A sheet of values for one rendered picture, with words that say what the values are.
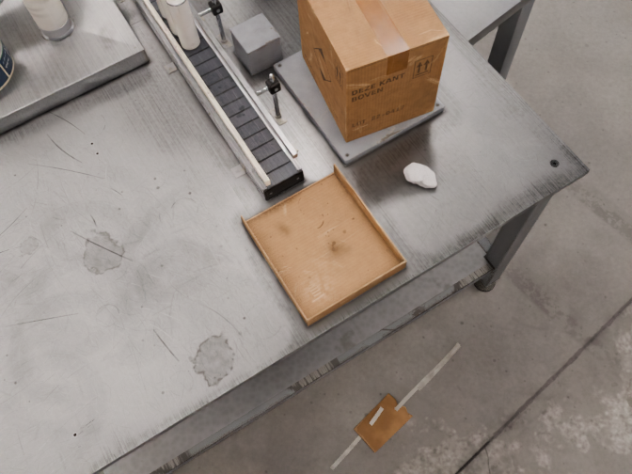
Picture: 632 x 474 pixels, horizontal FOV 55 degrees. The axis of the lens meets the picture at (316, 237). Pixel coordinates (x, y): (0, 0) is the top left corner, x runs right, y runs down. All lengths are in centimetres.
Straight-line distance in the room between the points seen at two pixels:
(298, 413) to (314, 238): 88
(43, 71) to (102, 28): 20
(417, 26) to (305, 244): 54
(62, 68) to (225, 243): 67
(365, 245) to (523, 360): 101
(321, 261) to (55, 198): 68
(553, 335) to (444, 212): 97
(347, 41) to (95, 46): 75
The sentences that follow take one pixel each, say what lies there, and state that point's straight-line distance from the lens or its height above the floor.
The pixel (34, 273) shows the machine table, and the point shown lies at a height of 83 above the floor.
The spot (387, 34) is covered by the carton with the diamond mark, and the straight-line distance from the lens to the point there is 138.
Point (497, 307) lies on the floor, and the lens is 231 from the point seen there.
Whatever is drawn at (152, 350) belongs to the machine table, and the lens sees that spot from 141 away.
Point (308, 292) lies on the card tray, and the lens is 138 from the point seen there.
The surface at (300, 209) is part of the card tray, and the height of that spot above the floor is 83.
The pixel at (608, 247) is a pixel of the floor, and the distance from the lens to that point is 252.
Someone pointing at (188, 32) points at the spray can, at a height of 95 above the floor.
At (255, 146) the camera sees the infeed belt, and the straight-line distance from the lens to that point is 151.
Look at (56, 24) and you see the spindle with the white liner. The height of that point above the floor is 93.
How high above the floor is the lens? 213
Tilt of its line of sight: 65 degrees down
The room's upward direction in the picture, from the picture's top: 6 degrees counter-clockwise
